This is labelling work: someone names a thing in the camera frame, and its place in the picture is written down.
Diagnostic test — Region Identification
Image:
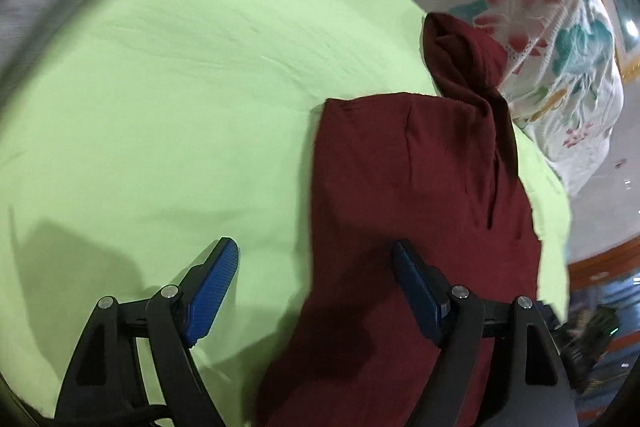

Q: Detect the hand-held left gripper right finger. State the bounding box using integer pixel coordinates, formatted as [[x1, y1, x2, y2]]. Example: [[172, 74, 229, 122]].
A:
[[391, 240, 579, 427]]

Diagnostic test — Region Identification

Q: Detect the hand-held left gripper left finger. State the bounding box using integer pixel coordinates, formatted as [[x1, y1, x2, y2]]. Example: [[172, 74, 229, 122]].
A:
[[54, 236, 240, 427]]

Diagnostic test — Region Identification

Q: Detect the maroon garment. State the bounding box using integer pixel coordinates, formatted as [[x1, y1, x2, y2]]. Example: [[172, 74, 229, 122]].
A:
[[255, 12, 543, 427]]

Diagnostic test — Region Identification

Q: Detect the light green bed sheet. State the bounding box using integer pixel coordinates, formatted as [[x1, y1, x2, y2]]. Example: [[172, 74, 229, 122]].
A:
[[0, 0, 573, 427]]

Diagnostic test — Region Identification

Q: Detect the gold framed picture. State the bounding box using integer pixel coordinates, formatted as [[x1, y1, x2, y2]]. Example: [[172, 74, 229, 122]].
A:
[[612, 0, 640, 84]]

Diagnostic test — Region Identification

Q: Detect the white floral quilt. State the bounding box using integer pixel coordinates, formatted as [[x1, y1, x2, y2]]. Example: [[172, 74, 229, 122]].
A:
[[235, 0, 626, 198]]

